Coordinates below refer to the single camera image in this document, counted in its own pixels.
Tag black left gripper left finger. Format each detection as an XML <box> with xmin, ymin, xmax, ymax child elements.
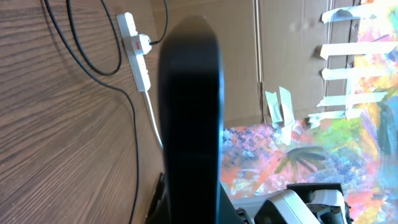
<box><xmin>145</xmin><ymin>173</ymin><xmax>170</xmax><ymax>224</ymax></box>

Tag cardboard box wall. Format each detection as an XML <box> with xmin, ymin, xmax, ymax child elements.
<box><xmin>151</xmin><ymin>0</ymin><xmax>359</xmax><ymax>128</ymax></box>

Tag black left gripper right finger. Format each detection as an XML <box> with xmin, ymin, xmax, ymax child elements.
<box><xmin>219</xmin><ymin>184</ymin><xmax>243</xmax><ymax>224</ymax></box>

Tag blue screen Galaxy smartphone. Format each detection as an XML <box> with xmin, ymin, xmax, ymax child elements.
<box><xmin>158</xmin><ymin>16</ymin><xmax>223</xmax><ymax>223</ymax></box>

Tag black USB charging cable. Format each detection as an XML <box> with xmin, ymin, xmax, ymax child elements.
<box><xmin>43</xmin><ymin>0</ymin><xmax>169</xmax><ymax>224</ymax></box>

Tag white masking tape strips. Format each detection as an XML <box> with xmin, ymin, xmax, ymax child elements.
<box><xmin>257</xmin><ymin>1</ymin><xmax>397</xmax><ymax>145</ymax></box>

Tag white power strip cord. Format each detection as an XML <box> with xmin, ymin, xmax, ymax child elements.
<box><xmin>142</xmin><ymin>90</ymin><xmax>164</xmax><ymax>150</ymax></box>

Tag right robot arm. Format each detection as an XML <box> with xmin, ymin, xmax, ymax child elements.
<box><xmin>231</xmin><ymin>183</ymin><xmax>354</xmax><ymax>224</ymax></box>

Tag white power strip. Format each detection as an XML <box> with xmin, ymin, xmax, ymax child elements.
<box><xmin>116</xmin><ymin>12</ymin><xmax>152</xmax><ymax>92</ymax></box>

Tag colourful painted sheet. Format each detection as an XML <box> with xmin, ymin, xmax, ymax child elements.
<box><xmin>221</xmin><ymin>8</ymin><xmax>397</xmax><ymax>223</ymax></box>

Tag white charger plug adapter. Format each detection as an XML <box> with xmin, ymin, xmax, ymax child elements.
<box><xmin>131</xmin><ymin>34</ymin><xmax>152</xmax><ymax>55</ymax></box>

